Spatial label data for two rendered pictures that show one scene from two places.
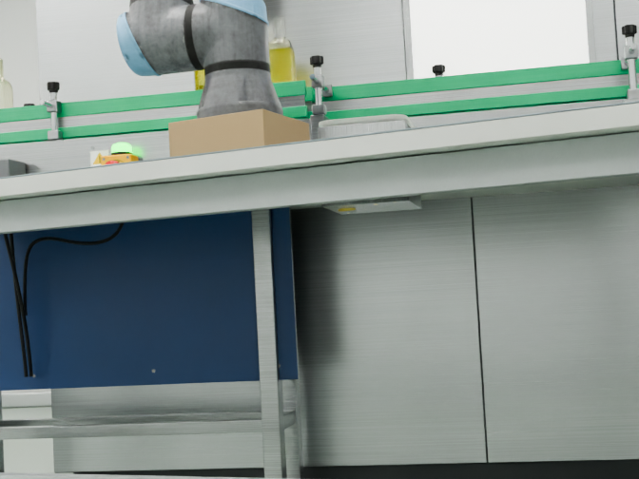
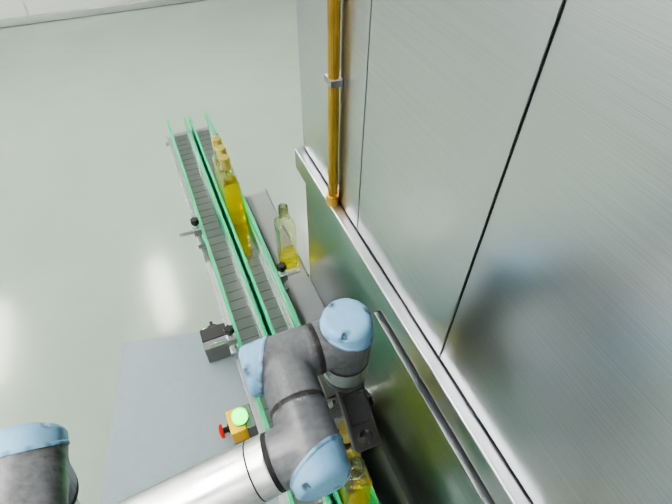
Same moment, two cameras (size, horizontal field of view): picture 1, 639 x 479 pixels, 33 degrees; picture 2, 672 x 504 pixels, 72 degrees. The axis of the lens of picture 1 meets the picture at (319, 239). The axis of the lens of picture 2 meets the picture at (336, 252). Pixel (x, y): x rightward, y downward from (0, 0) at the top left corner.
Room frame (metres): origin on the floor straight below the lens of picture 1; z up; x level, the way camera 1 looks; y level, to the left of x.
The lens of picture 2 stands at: (2.22, -0.15, 2.07)
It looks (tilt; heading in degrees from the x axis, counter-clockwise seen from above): 48 degrees down; 55
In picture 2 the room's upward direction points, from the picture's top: 1 degrees clockwise
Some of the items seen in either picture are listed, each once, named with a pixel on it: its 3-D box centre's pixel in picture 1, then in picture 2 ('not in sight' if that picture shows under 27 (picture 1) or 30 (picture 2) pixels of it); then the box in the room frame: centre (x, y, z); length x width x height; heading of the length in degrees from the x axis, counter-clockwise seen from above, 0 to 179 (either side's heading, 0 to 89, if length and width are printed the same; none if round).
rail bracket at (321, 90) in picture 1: (319, 87); not in sight; (2.28, -0.02, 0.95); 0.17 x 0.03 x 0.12; 169
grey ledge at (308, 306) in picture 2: not in sight; (297, 287); (2.66, 0.71, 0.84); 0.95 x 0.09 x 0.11; 79
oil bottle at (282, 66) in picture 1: (282, 85); (353, 487); (2.43, 0.07, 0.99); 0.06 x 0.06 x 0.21; 79
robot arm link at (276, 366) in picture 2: not in sight; (284, 369); (2.34, 0.15, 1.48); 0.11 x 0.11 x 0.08; 77
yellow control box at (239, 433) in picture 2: (122, 173); (241, 424); (2.30, 0.42, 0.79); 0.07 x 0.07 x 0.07; 79
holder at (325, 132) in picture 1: (372, 152); not in sight; (2.19, -0.12, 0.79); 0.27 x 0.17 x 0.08; 169
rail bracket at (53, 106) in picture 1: (49, 110); (224, 343); (2.35, 0.58, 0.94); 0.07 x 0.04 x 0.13; 169
